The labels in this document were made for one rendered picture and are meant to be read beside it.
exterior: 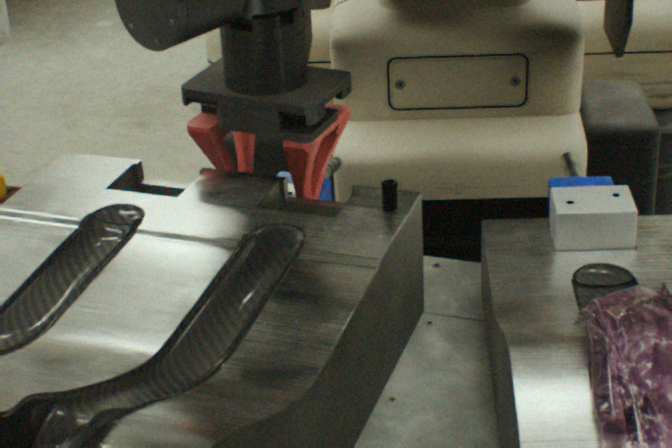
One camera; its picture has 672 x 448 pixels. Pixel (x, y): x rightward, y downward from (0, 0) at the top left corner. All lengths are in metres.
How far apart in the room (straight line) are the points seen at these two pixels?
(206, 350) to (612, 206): 0.28
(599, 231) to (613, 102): 0.49
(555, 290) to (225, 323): 0.20
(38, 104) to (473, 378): 2.69
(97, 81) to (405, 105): 2.44
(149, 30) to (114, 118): 2.45
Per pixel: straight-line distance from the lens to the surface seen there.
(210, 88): 0.82
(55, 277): 0.73
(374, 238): 0.71
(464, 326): 0.79
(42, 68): 3.60
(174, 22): 0.72
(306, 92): 0.80
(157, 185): 0.83
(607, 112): 1.22
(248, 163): 0.87
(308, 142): 0.79
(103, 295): 0.70
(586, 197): 0.78
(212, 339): 0.66
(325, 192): 0.89
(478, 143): 1.04
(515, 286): 0.73
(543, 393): 0.58
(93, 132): 3.13
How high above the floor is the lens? 1.24
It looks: 28 degrees down
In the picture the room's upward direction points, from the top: 3 degrees counter-clockwise
